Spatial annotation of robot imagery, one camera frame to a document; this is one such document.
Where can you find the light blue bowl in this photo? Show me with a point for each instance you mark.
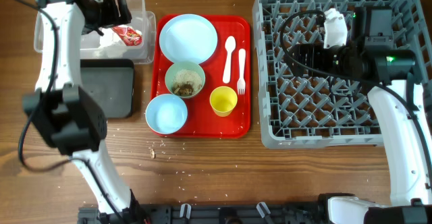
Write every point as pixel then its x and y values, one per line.
pixel 166 114

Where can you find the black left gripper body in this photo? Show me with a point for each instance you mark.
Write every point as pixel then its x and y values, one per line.
pixel 106 14

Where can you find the red snack wrapper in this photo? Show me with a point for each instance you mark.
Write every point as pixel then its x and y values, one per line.
pixel 128 35

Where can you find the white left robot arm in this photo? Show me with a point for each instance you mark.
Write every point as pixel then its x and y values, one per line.
pixel 65 115

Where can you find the white plastic fork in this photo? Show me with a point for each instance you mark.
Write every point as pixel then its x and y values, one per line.
pixel 241 84

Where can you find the white plastic spoon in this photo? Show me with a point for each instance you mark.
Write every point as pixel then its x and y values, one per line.
pixel 230 45

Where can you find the red serving tray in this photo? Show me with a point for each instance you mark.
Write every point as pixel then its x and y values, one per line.
pixel 202 122

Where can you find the light blue plate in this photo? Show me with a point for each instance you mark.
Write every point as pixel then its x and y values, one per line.
pixel 188 38

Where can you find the black plastic tray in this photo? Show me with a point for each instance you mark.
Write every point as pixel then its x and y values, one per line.
pixel 110 82

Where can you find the yellow plastic cup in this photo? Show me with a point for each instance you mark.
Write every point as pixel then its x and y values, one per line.
pixel 223 100

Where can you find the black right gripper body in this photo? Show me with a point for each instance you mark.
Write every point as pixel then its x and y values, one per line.
pixel 335 61

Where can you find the brown food scrap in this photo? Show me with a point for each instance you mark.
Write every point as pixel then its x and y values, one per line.
pixel 153 154

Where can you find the crumpled white paper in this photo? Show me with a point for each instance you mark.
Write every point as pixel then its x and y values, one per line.
pixel 110 39

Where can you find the clear plastic waste bin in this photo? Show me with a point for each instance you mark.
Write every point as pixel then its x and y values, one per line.
pixel 142 20

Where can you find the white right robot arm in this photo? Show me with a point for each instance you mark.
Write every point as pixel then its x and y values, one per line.
pixel 365 52

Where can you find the green bowl with rice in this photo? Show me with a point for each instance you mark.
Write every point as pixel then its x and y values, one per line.
pixel 185 79

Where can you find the grey dishwasher rack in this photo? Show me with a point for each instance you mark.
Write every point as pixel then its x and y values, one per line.
pixel 313 112

